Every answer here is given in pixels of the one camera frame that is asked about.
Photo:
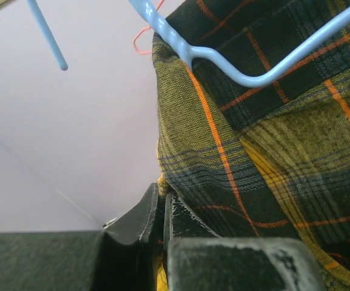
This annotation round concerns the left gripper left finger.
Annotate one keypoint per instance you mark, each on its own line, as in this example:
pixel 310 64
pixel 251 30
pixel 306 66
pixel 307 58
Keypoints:
pixel 122 256

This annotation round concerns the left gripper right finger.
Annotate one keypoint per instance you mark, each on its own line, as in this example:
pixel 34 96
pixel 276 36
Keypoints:
pixel 200 259

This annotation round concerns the yellow plaid shirt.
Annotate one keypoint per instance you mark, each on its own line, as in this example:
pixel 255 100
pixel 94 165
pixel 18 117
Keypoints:
pixel 265 162

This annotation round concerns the blue wire hanger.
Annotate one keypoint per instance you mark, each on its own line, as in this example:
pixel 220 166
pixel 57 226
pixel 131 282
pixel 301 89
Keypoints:
pixel 95 32

